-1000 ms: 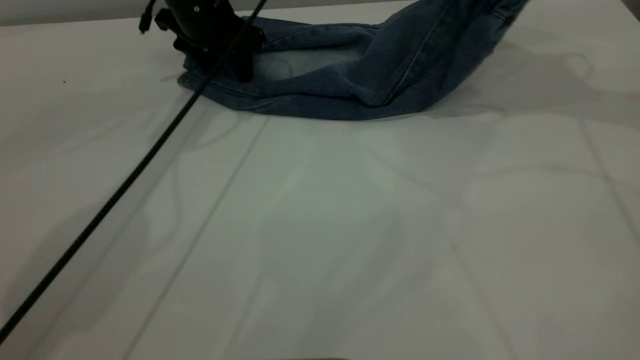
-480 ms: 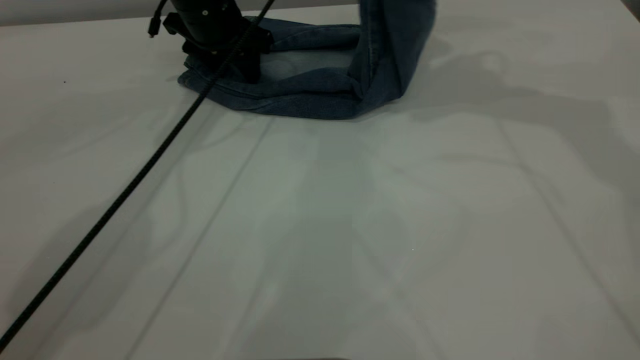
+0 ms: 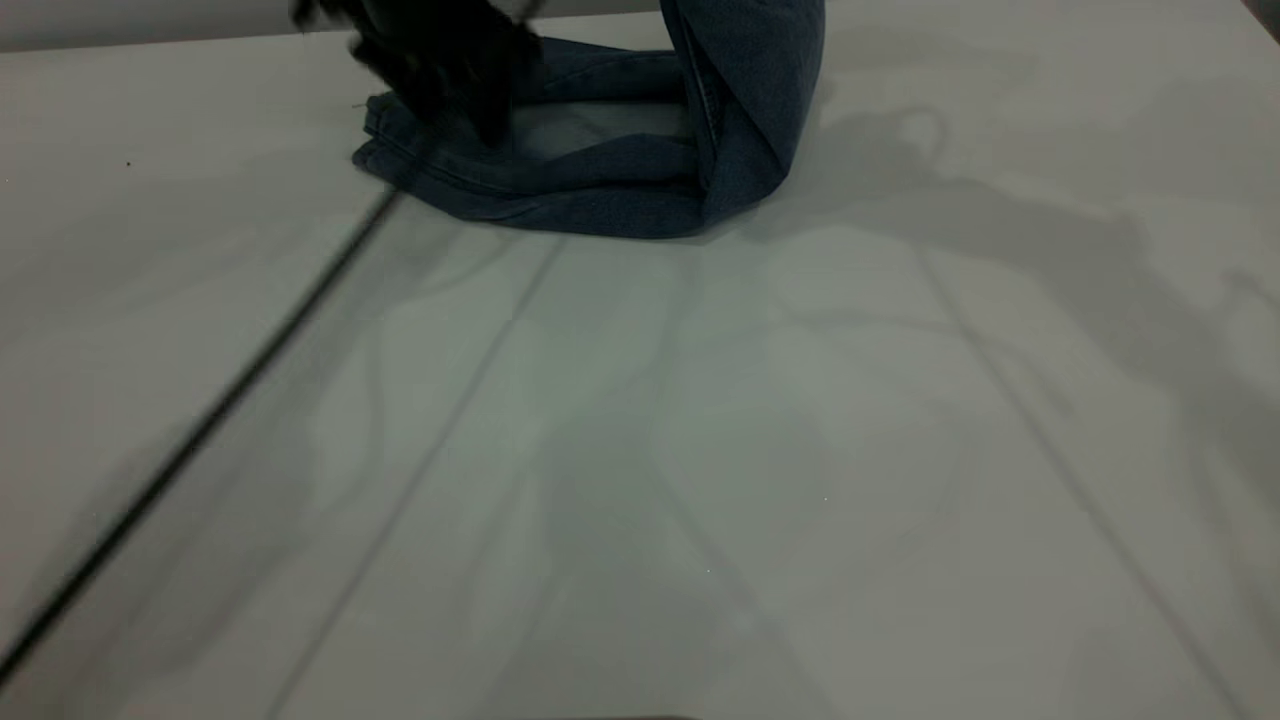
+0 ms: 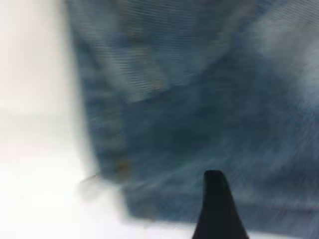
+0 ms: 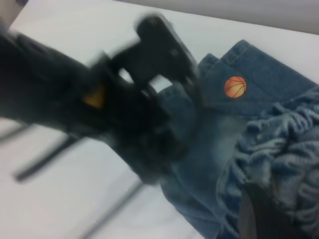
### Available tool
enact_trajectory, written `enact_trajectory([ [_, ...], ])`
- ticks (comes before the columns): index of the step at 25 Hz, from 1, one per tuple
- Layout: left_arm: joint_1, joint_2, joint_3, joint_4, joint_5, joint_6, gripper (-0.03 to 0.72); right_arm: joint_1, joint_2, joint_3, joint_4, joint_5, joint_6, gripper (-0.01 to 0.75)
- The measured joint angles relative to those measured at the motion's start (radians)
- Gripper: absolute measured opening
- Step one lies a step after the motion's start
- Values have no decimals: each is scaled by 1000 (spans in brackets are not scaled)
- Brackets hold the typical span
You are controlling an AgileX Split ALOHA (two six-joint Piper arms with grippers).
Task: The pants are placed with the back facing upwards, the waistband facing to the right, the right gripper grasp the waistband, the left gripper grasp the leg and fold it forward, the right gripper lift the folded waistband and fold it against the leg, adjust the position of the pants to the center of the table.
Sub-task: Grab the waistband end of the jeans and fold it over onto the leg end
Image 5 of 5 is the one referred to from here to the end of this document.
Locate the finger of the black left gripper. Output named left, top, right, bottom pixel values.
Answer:
left=113, top=14, right=208, bottom=111
left=147, top=109, right=190, bottom=184

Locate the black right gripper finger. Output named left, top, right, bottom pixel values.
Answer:
left=239, top=181, right=295, bottom=239

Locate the blue denim pants basketball print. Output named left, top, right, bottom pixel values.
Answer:
left=152, top=38, right=319, bottom=239

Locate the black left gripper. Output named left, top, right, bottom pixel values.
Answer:
left=27, top=37, right=165, bottom=185

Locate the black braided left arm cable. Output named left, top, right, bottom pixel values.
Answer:
left=13, top=133, right=79, bottom=183

